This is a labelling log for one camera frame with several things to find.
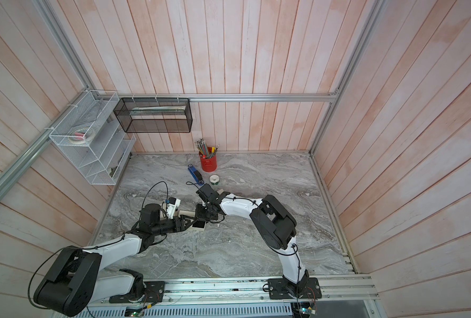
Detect cream jewelry box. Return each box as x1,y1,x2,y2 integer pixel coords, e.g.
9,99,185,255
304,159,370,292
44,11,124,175
178,210,206,231

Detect blue stapler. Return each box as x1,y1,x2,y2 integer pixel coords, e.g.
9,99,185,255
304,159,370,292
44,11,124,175
188,164,204,185

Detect pens in cup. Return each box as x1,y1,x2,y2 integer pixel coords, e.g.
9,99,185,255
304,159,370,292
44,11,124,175
195,139,218,159

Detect tape roll on shelf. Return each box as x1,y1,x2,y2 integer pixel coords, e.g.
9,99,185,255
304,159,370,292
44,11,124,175
67,127,95,145

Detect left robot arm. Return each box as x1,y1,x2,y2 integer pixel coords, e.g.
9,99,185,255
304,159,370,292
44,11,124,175
27,204,197,317

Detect aluminium front rail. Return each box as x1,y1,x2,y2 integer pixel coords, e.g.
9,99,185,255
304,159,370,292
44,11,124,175
87,273,379,309

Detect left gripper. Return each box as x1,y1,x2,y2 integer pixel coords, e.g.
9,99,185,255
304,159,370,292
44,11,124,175
152,215,198,236

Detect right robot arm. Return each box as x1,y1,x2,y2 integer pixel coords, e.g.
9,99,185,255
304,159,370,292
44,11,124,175
196,184,309,298

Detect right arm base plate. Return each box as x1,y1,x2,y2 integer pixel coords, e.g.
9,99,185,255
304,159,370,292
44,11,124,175
267,276,322,300

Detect red pen holder cup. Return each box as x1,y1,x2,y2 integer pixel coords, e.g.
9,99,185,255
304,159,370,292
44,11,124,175
199,147,218,172

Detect black mesh wall basket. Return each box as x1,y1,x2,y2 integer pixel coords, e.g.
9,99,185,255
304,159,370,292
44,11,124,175
113,97,193,133

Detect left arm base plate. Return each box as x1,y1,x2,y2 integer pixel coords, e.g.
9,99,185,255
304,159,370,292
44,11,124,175
109,281,166,304

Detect green sticker roll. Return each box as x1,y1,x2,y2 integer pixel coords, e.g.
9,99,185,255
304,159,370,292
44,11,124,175
210,174,220,185

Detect white wire wall shelf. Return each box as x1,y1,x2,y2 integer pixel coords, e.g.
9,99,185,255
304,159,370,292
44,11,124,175
49,90,136,186

